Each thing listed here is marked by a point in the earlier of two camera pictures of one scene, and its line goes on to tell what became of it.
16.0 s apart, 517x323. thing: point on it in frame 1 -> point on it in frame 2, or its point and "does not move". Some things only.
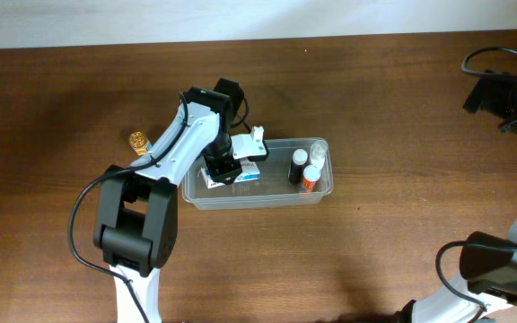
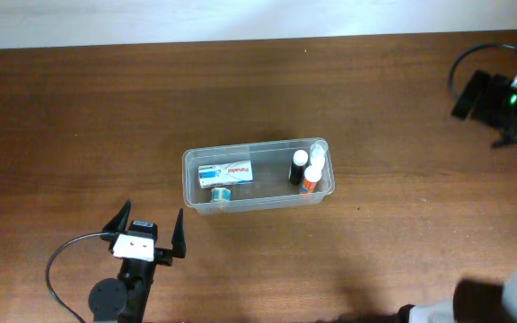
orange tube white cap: x=311 y=173 does not move
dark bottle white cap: x=296 y=170 does not move
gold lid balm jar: x=139 y=143 -> x=223 y=194
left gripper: x=223 y=166 -> x=164 y=255
